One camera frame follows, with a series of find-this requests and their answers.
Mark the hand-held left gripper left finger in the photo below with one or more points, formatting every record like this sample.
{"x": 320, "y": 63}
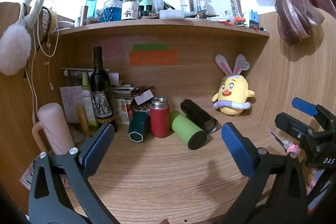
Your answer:
{"x": 97, "y": 148}

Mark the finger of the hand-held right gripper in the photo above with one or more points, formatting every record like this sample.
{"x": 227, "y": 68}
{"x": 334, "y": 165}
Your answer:
{"x": 291, "y": 123}
{"x": 304, "y": 106}

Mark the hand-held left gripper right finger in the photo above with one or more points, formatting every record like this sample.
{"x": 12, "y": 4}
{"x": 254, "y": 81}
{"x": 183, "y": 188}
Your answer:
{"x": 236, "y": 148}

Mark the dark green hexagonal cup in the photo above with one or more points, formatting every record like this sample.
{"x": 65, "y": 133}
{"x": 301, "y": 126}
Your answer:
{"x": 139, "y": 125}

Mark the black cup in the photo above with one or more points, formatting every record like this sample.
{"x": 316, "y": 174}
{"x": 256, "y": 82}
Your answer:
{"x": 198, "y": 115}

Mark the light green cup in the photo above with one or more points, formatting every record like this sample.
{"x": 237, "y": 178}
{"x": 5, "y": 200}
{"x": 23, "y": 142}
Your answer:
{"x": 187, "y": 129}

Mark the red cup with steel rim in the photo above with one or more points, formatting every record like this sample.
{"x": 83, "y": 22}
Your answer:
{"x": 159, "y": 119}

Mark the black pen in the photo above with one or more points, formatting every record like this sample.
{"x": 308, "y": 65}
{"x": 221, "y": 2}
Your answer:
{"x": 278, "y": 141}

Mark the small pink figurine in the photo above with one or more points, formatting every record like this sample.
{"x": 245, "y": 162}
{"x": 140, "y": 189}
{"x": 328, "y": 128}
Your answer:
{"x": 293, "y": 149}

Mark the yellow tube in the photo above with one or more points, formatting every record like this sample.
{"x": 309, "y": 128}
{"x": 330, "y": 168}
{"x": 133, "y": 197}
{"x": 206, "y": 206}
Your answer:
{"x": 82, "y": 119}

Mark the slim light green bottle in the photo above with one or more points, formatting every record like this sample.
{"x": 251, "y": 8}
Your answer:
{"x": 86, "y": 100}

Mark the dark wine bottle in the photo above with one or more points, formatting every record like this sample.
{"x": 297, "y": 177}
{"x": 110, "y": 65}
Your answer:
{"x": 101, "y": 98}

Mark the stack of books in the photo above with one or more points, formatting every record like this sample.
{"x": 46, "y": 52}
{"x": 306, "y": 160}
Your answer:
{"x": 122, "y": 102}

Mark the white handwritten paper note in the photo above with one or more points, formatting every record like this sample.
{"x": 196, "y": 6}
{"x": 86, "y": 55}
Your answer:
{"x": 71, "y": 103}

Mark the yellow chick plush toy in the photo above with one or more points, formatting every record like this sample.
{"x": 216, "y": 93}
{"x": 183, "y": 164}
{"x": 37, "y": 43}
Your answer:
{"x": 233, "y": 92}

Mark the tin with white card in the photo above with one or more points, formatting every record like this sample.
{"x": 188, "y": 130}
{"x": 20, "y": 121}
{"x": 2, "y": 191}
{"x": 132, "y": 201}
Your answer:
{"x": 143, "y": 100}

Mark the pink sticky note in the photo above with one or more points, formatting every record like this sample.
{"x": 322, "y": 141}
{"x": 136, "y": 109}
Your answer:
{"x": 110, "y": 49}

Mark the small blue box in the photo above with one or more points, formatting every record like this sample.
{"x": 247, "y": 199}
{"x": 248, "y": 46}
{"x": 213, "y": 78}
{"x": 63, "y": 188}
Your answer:
{"x": 253, "y": 18}

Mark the orange sticky note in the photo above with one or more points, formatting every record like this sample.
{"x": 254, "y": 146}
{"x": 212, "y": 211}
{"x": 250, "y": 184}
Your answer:
{"x": 153, "y": 58}

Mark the green sticky note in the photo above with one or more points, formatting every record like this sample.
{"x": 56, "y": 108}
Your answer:
{"x": 149, "y": 47}

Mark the glass jar with sticks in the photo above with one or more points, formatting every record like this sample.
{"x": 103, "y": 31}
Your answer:
{"x": 237, "y": 6}

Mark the white fluffy earmuffs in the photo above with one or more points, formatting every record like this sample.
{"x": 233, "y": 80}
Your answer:
{"x": 13, "y": 48}

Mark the brown tube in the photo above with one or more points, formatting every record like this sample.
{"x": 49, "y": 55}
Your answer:
{"x": 83, "y": 15}

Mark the dotted black headband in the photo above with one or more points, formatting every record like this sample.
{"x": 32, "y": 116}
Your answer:
{"x": 46, "y": 22}

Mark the glass bottle with blue beads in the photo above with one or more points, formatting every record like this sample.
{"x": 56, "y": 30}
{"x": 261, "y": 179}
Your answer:
{"x": 112, "y": 10}

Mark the slim blue liquid bottle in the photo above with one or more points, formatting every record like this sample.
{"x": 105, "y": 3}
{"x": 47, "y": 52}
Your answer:
{"x": 91, "y": 7}

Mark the white flat box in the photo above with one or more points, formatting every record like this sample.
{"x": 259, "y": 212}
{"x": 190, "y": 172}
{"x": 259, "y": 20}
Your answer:
{"x": 172, "y": 14}

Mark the clear glass jar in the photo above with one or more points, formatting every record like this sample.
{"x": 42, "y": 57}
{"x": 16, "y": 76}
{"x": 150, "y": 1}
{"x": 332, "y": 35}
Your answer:
{"x": 158, "y": 1}

